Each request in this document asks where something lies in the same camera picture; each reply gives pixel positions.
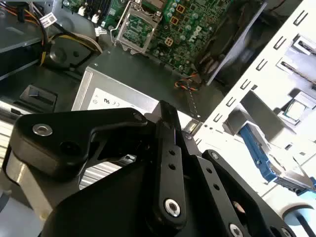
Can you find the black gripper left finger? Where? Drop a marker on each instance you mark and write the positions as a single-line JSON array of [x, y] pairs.
[[61, 138]]

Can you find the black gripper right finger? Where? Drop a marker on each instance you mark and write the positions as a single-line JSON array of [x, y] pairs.
[[222, 187]]

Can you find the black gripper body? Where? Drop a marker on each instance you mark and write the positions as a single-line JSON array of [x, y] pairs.
[[111, 209]]

